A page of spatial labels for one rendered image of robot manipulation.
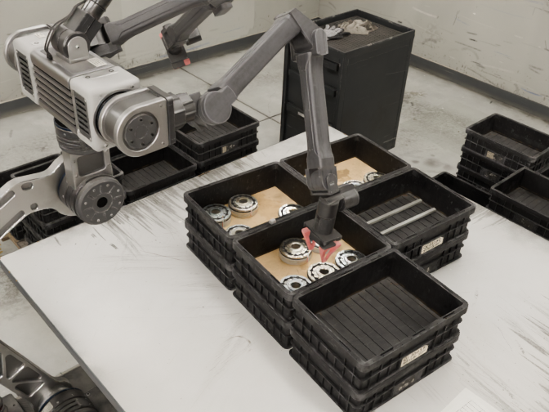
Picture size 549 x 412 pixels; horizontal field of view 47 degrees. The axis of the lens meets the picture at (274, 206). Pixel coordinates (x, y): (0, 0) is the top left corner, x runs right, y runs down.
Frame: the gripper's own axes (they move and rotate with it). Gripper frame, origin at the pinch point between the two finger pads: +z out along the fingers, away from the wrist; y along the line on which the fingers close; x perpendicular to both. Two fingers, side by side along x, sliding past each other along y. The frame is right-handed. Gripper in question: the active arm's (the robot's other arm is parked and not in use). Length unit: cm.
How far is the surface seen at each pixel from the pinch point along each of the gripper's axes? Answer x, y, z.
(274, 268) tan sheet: 5.7, 11.7, 12.8
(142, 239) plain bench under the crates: 27, 61, 30
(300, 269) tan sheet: -1.1, 7.2, 12.1
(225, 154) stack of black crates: -48, 128, 49
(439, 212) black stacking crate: -62, 7, 8
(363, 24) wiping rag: -154, 159, 2
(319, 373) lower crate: 13.1, -23.7, 20.7
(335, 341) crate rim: 15.4, -28.4, 1.9
